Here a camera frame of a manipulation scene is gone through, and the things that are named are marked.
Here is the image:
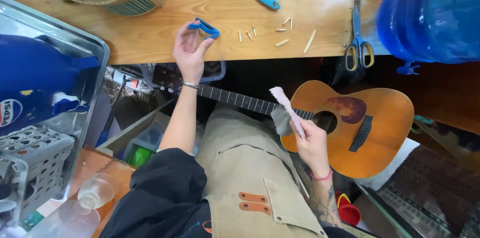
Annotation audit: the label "person's right hand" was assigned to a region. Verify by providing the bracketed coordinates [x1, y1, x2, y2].
[290, 119, 333, 179]

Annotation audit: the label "person's left hand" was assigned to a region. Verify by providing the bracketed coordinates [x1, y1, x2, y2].
[173, 20, 215, 86]

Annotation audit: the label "blue plastic string winder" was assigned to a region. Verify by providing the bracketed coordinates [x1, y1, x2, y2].
[187, 17, 221, 40]

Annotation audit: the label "pink and grey cloth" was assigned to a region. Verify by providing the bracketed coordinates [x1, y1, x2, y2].
[269, 86, 307, 139]

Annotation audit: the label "clear plastic container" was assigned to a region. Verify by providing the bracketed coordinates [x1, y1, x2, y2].
[199, 60, 227, 83]

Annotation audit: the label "brown acoustic guitar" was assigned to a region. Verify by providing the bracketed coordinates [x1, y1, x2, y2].
[152, 65, 415, 179]

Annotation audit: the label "red plastic cup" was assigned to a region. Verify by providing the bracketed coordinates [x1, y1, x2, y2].
[335, 192, 362, 227]

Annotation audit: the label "beige canvas apron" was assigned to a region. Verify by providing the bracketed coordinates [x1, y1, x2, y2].
[196, 104, 329, 238]

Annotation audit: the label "scattered short wooden pegs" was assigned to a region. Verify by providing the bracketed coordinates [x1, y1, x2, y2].
[238, 17, 294, 48]

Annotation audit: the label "grey box with green item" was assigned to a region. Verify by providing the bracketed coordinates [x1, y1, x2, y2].
[96, 97, 177, 168]

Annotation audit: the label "long thin wooden stick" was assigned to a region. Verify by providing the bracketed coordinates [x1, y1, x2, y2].
[303, 29, 317, 54]

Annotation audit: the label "large metal tray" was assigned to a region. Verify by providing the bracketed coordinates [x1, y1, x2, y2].
[0, 0, 110, 203]

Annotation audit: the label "dark patterned rug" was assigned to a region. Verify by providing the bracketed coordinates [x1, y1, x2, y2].
[375, 144, 480, 238]

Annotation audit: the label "blue water tap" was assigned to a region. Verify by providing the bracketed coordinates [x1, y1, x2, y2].
[396, 60, 421, 76]

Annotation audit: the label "black shirt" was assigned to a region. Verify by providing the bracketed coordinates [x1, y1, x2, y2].
[99, 148, 213, 238]

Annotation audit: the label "blue printed bag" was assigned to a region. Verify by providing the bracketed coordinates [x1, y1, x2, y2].
[0, 34, 101, 136]

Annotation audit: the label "clear drinking glass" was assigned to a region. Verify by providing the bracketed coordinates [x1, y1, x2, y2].
[73, 177, 116, 215]

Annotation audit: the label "grey perforated plastic basket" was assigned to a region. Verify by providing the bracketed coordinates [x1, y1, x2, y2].
[0, 126, 76, 228]

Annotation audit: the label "large blue water bottle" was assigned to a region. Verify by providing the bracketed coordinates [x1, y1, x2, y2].
[376, 0, 480, 64]

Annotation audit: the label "pink wrist string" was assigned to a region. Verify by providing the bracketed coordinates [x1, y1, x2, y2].
[310, 168, 334, 182]

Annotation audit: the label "tool with blue handle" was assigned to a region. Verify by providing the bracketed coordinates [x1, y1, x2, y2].
[95, 78, 129, 148]

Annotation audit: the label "scissors with yellow-grey handles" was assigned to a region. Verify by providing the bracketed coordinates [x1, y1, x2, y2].
[344, 5, 375, 72]

